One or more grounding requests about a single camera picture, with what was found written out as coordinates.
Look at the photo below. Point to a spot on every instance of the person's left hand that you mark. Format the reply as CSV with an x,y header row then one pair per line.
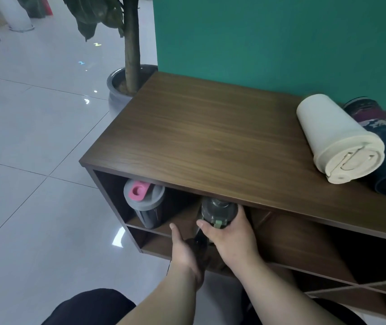
x,y
184,255

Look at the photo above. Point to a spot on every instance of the person's right hand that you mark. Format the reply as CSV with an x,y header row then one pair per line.
x,y
235,242

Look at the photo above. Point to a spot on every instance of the person's left thumb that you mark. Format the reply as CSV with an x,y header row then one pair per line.
x,y
176,233

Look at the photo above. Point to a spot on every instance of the person's right thumb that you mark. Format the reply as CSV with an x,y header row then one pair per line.
x,y
206,229

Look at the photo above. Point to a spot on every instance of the dark bottle with green lid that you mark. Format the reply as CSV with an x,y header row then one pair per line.
x,y
215,209

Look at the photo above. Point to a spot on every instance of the person's left forearm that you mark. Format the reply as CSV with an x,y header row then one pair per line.
x,y
169,297

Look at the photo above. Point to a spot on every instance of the person's right forearm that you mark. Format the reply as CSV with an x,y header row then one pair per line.
x,y
277,294

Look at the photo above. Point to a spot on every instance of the gray shaker bottle pink cap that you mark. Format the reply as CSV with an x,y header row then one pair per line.
x,y
144,203

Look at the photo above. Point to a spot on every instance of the brown wooden shelf cabinet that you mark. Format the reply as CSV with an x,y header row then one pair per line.
x,y
213,131

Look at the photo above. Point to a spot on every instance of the person's black trousers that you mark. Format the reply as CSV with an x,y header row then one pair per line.
x,y
88,308

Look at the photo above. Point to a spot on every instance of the gray round plant pot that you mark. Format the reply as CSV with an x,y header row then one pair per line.
x,y
117,94

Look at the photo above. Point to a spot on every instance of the cream tumbler with lid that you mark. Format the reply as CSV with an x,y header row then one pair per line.
x,y
335,138

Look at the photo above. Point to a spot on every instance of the green indoor tree plant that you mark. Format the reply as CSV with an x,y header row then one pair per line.
x,y
132,40

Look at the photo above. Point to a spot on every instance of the red fire extinguisher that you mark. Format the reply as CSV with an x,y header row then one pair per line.
x,y
48,6

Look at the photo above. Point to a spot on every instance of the white round pillar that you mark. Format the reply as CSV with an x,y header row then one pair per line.
x,y
17,13

